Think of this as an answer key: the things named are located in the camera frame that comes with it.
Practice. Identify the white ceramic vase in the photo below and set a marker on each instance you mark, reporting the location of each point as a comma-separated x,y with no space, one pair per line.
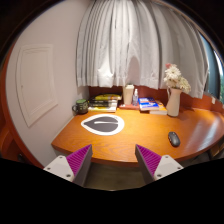
173,104

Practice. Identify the white bottom book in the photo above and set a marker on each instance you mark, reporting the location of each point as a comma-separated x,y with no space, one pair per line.
102,109

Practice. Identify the red flat book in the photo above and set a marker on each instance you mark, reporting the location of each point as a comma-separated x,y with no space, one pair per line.
128,107

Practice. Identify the clear sanitizer bottle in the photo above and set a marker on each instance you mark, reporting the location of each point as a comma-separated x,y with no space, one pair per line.
135,98

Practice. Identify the black computer mouse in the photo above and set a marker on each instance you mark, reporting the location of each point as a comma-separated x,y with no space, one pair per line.
174,139

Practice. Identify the white leaf-print mouse pad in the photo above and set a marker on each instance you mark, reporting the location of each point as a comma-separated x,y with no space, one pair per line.
103,124

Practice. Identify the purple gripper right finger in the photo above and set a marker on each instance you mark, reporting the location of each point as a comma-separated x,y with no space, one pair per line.
154,166

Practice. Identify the white wall access panel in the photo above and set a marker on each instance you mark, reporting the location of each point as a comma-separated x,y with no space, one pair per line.
35,81

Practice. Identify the yellow-green top book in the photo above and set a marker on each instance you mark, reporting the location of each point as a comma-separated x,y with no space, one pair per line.
108,97

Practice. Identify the dark middle book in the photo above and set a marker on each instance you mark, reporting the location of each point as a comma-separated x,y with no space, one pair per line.
102,103

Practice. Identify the dark green mug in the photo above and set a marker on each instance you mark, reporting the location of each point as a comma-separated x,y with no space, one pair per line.
80,107

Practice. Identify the white and pink flowers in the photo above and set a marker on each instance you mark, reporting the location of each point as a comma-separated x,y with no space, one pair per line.
174,79

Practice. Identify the white curtain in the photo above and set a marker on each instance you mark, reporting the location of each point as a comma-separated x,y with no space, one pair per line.
131,41

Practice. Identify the yellow book under blue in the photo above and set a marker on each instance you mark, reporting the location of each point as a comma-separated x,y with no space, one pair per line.
161,111

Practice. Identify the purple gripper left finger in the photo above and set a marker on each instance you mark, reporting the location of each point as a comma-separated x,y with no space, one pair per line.
73,167

